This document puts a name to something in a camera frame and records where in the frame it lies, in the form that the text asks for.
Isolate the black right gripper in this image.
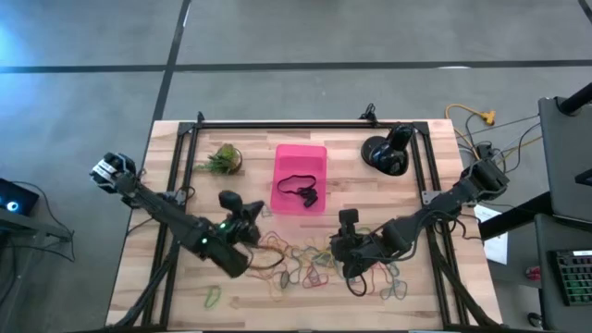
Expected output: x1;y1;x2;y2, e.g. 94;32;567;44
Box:
330;208;374;279

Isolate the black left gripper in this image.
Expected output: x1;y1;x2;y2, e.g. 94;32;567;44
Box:
217;189;265;247

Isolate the orange rubber band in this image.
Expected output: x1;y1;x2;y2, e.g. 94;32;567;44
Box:
258;230;291;261

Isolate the black thin rubber band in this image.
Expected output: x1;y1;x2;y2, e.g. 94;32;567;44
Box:
276;174;318;196

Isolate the black thick rubber band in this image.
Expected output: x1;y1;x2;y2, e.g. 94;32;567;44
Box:
299;186;320;209

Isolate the yellow rubber band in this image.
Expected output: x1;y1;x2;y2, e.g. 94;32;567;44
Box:
289;247;318;278
275;249;300;274
264;281;286;302

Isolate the red rubber band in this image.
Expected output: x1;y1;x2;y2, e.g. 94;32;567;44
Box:
356;275;376;297
302;271;331;290
243;263;279;283

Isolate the grey-blue rubber band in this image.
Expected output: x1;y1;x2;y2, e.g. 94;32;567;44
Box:
378;277;409;301

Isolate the green rubber band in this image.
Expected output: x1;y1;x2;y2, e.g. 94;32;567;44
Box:
203;284;224;310

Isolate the teal rubber band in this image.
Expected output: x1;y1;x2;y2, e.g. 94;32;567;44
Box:
290;252;320;275

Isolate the pink translucent plastic bin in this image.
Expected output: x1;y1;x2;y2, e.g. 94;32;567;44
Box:
269;143;328;216

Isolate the small potted green plant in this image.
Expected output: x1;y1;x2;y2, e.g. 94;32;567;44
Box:
193;142;244;177

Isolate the black desk lamp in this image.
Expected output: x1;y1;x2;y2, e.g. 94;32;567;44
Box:
359;122;415;178

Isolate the white paper sheet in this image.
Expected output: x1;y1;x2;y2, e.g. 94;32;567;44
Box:
482;230;510;266
474;204;500;224

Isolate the black desk leg bar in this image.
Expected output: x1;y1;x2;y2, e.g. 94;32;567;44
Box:
479;191;556;241

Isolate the grey desk top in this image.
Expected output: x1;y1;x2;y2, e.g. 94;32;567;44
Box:
535;213;592;333
537;95;592;224

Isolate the grey metal shelf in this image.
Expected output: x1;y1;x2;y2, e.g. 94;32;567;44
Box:
0;206;75;244

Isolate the black computer with blue light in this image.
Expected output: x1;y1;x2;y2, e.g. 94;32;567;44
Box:
0;178;41;216

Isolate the backlit computer keyboard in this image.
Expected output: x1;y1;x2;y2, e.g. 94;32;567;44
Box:
548;248;592;307

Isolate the black round pole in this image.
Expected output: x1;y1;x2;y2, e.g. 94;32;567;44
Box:
556;81;592;117

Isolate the grey metal bracket plate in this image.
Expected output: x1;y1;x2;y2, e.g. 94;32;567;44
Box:
420;188;441;207

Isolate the black aluminium extrusion frame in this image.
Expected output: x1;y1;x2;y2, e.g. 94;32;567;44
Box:
105;110;503;332

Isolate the black cable bundle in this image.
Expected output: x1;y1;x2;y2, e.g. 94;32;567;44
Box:
359;102;379;124

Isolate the yellow extension cord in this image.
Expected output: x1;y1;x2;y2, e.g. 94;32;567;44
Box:
444;104;499;168

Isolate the black floor cable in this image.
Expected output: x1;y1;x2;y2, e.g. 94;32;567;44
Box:
8;179;78;265

